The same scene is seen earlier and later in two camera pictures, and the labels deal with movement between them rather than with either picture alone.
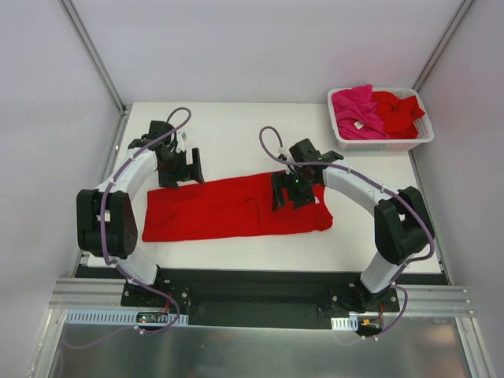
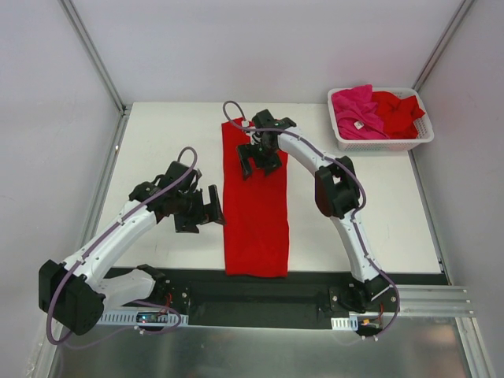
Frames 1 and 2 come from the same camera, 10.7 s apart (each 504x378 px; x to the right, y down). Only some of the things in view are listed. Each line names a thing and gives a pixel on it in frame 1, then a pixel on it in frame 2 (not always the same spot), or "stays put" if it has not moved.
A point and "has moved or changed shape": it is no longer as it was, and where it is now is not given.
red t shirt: (232, 209) has moved or changed shape
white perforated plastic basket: (424, 135) stays put
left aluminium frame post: (93, 54) stays put
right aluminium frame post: (463, 9) stays put
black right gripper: (294, 194) → (259, 153)
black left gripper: (183, 169) → (201, 215)
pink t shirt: (357, 115) stays put
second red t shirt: (398, 115) stays put
